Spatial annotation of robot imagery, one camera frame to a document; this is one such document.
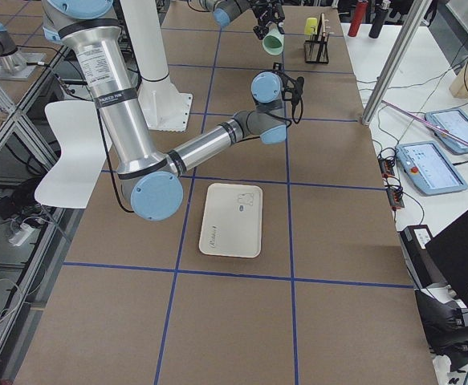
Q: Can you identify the black wire cup rack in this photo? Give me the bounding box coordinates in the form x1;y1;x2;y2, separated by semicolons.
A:
303;13;331;64

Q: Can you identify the white plastic chair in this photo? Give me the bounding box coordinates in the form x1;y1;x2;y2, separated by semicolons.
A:
35;100;112;209

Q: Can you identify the black box on table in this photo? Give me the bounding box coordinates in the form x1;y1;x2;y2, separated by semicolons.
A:
399;225;446;288

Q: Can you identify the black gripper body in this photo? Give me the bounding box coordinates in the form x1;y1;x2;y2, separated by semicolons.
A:
253;0;285;27

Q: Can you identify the aluminium frame post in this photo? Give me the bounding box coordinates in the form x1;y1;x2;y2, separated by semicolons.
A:
360;0;432;126

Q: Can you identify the pink metal rod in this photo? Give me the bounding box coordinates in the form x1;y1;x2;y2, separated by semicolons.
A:
382;100;468;147

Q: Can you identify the black usb hub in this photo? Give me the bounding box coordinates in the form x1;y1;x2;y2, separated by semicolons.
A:
377;157;395;178

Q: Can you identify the blue teach pendant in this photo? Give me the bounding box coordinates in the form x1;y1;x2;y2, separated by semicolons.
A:
396;140;468;196
425;108;468;155

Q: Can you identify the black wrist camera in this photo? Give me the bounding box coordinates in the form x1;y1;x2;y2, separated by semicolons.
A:
272;62;305;106

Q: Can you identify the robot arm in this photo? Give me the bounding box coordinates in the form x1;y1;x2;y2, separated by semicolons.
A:
43;1;287;221
198;0;285;40

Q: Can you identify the green plastic cup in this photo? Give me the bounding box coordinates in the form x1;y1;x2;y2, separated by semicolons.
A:
262;27;285;56

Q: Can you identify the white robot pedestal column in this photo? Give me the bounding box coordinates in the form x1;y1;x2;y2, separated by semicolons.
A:
120;0;193;132

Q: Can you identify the yellow plastic cup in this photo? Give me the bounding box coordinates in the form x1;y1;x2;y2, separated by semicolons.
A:
303;17;319;36

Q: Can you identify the far blue teach pendant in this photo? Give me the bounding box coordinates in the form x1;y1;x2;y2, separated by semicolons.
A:
425;108;468;155

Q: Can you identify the black bottle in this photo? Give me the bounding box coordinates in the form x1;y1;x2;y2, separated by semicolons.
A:
368;0;391;39

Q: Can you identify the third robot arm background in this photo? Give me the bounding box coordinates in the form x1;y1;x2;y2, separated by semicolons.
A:
0;23;34;81

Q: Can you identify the near blue teach pendant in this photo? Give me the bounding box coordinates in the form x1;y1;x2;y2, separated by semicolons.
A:
396;140;468;196

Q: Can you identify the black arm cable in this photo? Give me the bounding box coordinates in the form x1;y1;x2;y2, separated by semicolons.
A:
273;71;305;126

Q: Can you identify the cream plastic tray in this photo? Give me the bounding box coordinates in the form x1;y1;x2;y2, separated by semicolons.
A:
198;183;262;258

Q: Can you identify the red bottle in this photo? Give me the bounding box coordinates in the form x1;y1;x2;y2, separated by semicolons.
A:
348;0;368;37

